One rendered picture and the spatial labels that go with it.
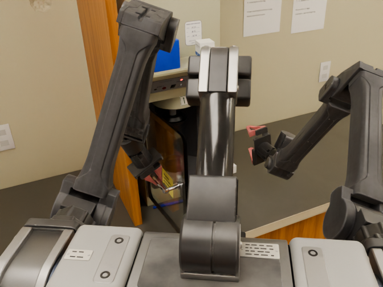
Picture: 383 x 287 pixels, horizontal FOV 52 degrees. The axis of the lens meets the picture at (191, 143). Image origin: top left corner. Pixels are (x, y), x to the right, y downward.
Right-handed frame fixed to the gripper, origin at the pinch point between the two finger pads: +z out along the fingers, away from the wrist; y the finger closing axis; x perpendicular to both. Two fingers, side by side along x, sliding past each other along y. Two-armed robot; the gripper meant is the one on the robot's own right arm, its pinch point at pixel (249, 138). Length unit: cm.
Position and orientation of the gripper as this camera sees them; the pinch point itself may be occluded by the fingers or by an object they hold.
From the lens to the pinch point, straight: 147.3
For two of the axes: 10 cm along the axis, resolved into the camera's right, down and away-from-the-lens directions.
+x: -9.0, 3.4, -2.7
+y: -1.6, -8.3, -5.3
